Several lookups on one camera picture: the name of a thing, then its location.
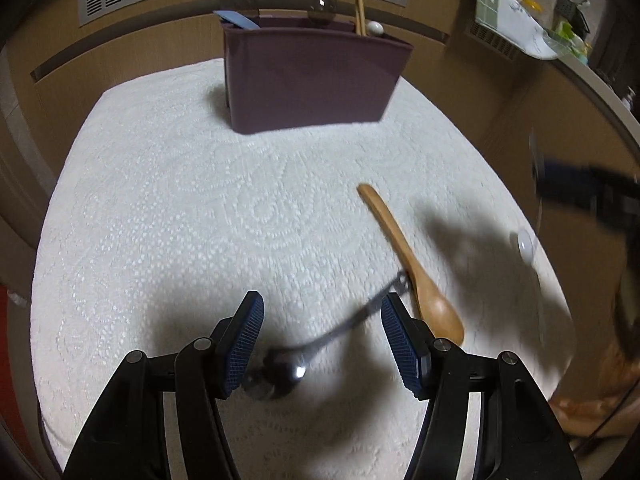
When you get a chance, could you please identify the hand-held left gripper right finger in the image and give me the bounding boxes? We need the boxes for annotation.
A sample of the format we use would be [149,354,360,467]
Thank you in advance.
[381,294,583,480]

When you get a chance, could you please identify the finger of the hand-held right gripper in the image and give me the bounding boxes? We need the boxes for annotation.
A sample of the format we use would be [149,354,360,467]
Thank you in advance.
[542,159,608,186]
[539,182,606,212]

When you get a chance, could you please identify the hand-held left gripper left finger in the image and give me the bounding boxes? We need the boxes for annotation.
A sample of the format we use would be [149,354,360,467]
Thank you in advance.
[62,290,265,480]

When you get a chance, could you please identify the wooden spoon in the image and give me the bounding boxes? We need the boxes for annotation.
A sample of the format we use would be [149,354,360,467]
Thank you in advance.
[357,183,466,347]

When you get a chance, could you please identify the white plastic spoon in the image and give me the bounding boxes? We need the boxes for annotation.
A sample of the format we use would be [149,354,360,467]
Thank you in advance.
[509,130,543,283]

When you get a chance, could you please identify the maroon plastic utensil holder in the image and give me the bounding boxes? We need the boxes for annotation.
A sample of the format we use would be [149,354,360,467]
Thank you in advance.
[222,12,415,135]

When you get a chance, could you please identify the blue plastic spoon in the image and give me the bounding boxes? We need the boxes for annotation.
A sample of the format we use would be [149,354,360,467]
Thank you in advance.
[213,9,261,31]

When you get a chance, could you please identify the green plastic items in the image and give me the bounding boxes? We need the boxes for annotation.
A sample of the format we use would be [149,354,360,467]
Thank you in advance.
[552,17,587,55]

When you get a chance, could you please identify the white textured towel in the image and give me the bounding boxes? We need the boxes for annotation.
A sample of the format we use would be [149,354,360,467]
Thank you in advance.
[31,57,576,480]

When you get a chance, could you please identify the small grey vent grille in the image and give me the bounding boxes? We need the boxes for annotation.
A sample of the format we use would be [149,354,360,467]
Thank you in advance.
[467,22,521,62]

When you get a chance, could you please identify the green and white dish cloth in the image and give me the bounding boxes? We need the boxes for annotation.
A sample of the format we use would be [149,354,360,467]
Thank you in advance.
[475,0,568,62]

